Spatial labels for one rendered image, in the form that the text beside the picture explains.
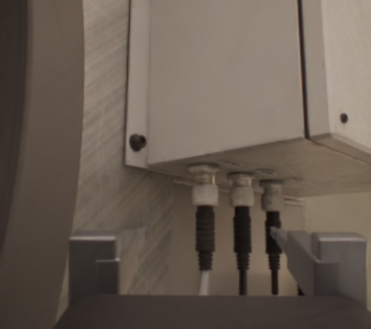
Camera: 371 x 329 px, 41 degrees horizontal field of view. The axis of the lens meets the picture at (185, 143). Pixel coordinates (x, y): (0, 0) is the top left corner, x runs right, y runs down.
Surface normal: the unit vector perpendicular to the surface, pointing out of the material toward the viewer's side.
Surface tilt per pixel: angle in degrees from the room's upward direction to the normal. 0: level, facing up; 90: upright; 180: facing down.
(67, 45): 90
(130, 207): 90
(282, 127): 137
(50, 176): 90
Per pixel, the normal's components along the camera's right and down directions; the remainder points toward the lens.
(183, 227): 0.75, -0.15
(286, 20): -0.66, -0.18
